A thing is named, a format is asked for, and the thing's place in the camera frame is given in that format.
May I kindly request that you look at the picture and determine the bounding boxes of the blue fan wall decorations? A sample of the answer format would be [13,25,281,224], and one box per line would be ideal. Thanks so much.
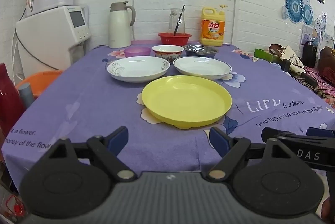
[281,0,327,31]

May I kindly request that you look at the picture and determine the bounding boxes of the white water dispenser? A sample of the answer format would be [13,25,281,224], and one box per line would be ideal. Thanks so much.
[16,5,92,79]

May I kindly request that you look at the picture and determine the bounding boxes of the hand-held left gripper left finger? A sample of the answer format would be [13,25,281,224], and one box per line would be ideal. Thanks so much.
[48,126,138,183]

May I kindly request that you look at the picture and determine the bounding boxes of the clear glass pitcher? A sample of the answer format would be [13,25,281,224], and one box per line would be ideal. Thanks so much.
[169,8,186,35]

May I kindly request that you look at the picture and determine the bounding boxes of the black container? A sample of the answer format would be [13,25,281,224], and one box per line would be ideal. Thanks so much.
[302,41,318,67]

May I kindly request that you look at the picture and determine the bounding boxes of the grey cylinder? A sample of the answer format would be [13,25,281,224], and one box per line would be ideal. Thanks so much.
[19,83,35,109]

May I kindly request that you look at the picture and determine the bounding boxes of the stainless steel bowl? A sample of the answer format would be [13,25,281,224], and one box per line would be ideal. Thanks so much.
[182,44,219,58]

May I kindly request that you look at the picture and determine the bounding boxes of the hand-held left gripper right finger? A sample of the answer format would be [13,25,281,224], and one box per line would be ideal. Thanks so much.
[207,127,293,183]

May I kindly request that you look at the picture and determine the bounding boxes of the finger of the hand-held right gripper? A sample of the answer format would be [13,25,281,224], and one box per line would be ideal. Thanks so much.
[306,127,335,139]
[261,127,296,144]

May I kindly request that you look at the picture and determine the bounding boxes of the white plate floral rim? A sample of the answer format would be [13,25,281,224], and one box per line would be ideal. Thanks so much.
[107,56,171,83]

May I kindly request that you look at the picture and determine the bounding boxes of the red plastic colander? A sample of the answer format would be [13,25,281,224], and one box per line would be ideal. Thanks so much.
[158,32,192,47]

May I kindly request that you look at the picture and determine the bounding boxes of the black stirring stick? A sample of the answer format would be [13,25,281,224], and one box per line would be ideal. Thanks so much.
[174,5,185,36]

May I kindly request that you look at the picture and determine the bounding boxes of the purple plastic bowl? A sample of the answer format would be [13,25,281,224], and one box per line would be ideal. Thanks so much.
[124,46,152,58]

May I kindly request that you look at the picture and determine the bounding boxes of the yellow detergent bottle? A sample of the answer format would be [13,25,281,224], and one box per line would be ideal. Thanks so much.
[200,5,228,47]

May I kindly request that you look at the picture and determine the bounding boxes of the small red object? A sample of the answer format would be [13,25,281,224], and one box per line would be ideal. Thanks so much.
[5,195,27,217]

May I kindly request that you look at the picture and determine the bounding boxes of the purple floral tablecloth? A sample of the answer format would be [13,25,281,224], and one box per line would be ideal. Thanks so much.
[1,42,335,188]

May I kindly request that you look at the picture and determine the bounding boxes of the green box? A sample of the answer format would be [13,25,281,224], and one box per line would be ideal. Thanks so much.
[254,48,282,63]

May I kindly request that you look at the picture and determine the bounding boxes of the white plate blue rim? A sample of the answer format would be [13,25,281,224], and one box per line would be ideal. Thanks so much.
[173,56,233,80]

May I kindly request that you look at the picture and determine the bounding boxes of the white thermos jug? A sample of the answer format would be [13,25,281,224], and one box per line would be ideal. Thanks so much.
[108,1,136,48]

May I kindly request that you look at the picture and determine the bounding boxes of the black power adapter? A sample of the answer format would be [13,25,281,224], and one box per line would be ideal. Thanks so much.
[300,72,319,87]

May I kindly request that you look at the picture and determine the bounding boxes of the beige tote bag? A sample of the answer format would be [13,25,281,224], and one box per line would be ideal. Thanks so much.
[269,44,305,73]

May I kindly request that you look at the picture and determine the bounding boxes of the brown bag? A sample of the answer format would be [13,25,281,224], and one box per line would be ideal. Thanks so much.
[318,46,335,83]

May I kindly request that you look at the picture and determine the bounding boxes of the orange plastic stool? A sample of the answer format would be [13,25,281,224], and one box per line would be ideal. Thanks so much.
[16,70,63,97]

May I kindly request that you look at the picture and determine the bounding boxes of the yellow plastic plate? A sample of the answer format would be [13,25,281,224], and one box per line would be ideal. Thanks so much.
[141,75,233,130]

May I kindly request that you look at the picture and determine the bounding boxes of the pink plaid cloth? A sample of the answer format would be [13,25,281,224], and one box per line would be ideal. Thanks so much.
[293,64,335,107]

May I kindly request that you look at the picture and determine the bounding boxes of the red bag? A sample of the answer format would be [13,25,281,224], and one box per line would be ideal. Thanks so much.
[0,63,25,135]

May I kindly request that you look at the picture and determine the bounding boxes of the white patterned bowl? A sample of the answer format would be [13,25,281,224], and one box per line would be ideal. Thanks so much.
[151,45,185,65]

